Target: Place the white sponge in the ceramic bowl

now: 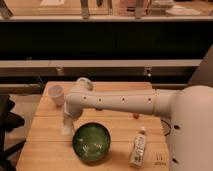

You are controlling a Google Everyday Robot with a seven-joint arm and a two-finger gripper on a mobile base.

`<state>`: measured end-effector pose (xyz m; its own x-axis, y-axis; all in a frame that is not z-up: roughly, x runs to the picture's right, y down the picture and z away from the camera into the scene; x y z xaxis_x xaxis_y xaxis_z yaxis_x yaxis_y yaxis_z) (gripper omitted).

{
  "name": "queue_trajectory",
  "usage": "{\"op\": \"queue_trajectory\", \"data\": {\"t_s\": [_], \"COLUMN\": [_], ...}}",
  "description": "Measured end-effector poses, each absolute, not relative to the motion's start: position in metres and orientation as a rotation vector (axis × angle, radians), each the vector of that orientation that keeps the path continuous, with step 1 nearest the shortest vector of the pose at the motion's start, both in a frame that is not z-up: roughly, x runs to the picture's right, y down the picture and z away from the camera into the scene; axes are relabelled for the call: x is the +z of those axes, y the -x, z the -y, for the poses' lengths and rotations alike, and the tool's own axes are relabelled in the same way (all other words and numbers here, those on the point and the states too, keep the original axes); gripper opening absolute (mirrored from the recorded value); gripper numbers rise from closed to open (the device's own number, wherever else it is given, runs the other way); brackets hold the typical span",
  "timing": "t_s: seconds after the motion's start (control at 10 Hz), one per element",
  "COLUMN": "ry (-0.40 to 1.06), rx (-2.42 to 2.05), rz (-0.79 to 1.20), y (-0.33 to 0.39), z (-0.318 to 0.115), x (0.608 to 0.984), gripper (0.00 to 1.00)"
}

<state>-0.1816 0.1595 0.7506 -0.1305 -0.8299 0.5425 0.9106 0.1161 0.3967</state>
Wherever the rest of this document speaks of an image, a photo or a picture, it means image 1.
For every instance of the black chair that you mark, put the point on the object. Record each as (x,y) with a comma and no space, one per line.
(8,122)

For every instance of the grey metal rail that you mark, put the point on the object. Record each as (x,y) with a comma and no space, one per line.
(98,63)

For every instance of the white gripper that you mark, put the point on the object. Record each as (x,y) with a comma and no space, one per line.
(68,125)

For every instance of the white paper cup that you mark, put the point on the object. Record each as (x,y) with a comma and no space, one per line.
(56,93)

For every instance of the small white plastic bottle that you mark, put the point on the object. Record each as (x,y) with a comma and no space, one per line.
(138,150)

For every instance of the green ceramic bowl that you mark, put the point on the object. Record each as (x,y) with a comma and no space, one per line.
(91,142)

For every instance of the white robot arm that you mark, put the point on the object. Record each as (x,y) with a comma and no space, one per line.
(190,111)

